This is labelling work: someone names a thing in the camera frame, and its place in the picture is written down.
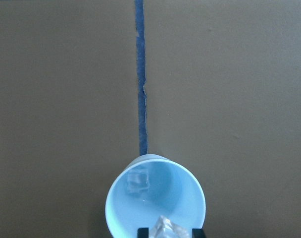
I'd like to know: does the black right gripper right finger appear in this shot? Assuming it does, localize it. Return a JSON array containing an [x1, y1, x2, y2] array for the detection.
[[192, 228, 207, 238]]

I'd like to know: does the clear ice cube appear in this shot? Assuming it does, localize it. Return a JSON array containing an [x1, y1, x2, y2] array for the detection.
[[149, 215, 191, 238]]

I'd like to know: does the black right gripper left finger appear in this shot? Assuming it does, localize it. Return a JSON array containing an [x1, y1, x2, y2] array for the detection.
[[137, 228, 150, 238]]

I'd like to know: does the light blue cup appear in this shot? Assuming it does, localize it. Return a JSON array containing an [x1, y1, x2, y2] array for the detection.
[[105, 154, 206, 238]]

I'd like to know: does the ice cube in cup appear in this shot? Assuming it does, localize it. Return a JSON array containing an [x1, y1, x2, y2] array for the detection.
[[127, 168, 150, 194]]

